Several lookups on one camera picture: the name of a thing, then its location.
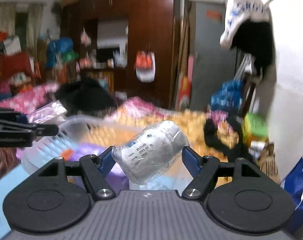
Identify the pink floral blanket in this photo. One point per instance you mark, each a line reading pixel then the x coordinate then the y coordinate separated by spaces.
pixel 21 100

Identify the red cloth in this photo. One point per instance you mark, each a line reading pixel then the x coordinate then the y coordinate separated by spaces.
pixel 12 65

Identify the yellow patterned blanket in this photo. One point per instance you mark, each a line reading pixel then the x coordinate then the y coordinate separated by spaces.
pixel 186 127

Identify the beige curtain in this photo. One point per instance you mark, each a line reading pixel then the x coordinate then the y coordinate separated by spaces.
pixel 31 25

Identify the black clothing pile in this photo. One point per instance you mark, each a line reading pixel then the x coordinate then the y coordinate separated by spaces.
pixel 86 97

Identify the red poster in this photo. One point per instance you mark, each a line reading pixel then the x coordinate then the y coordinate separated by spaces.
pixel 184 92

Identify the white gauze roll clear packet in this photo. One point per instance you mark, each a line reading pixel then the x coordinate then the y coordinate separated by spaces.
pixel 151 152

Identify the white cloth blue print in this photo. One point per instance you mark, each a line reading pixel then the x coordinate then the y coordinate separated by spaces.
pixel 241 7

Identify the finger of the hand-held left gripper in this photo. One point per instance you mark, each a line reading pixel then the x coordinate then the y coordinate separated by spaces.
pixel 45 130

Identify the dark blue shopping bag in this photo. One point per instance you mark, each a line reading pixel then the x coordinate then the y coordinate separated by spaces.
pixel 295 187

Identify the black cloth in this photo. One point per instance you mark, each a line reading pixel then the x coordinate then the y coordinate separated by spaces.
pixel 216 135

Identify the grey door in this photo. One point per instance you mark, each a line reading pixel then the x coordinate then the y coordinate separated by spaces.
pixel 211 60

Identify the pink clear plastic bag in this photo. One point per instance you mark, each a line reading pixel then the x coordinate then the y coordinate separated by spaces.
pixel 47 112

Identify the orange door sticker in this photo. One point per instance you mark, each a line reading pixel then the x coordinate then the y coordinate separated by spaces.
pixel 214 15

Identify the red white plastic bag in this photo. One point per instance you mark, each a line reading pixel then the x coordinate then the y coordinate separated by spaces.
pixel 145 65

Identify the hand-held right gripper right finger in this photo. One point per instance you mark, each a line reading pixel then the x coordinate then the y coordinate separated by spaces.
pixel 191 159

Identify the blue patterned bag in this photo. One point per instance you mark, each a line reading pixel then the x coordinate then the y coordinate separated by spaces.
pixel 227 95

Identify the brown wooden wardrobe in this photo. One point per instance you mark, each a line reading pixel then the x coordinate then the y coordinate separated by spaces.
pixel 146 30

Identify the blue plastic bag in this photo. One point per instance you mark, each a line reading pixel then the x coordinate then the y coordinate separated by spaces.
pixel 59 51

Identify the green plastic object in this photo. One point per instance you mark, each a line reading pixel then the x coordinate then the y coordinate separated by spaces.
pixel 255 127

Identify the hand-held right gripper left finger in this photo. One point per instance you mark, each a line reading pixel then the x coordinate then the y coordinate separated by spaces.
pixel 107 160

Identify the small pink hanging bag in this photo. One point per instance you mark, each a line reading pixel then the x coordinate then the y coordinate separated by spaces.
pixel 85 37

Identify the black hanging garment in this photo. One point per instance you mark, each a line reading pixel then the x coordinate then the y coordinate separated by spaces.
pixel 254 42

